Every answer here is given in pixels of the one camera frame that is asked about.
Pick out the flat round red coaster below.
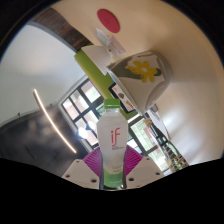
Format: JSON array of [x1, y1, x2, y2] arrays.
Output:
[[96, 8, 121, 34]]

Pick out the green-capped white drink bottle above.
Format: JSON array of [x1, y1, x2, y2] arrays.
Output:
[[96, 98, 129, 190]]

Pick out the green upholstered bench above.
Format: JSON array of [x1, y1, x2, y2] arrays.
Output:
[[73, 49, 138, 121]]

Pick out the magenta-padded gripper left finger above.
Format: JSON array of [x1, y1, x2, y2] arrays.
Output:
[[62, 148, 104, 190]]

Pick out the long curved ceiling light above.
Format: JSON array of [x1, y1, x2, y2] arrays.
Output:
[[32, 88, 78, 154]]

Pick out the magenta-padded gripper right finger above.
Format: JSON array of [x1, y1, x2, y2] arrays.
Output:
[[122, 145, 165, 190]]

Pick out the black-framed window wall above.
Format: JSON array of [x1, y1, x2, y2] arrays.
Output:
[[59, 78, 181, 171]]

